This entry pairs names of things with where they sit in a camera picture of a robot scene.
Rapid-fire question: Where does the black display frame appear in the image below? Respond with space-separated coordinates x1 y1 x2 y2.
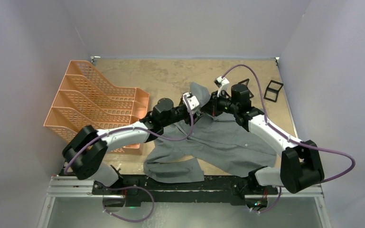
238 78 254 98
263 80 284 103

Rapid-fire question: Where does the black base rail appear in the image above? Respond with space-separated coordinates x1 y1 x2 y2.
92 175 278 207

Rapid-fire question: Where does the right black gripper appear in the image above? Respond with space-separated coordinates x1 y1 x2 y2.
201 90 239 117

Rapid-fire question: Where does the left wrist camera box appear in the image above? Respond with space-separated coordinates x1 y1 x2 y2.
182 92 200 114

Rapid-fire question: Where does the orange plastic file organizer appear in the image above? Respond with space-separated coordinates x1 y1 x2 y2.
44 60 150 143

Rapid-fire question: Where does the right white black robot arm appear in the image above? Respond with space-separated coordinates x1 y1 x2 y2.
201 84 325 193

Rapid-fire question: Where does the left black display frame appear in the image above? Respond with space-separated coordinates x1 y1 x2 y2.
238 78 254 98

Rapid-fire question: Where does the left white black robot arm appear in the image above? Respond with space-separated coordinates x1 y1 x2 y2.
62 93 205 194

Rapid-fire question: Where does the right black display frame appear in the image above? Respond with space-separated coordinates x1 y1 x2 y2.
263 80 284 103

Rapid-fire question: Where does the grey button-up shirt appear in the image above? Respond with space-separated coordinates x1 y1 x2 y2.
143 82 277 184

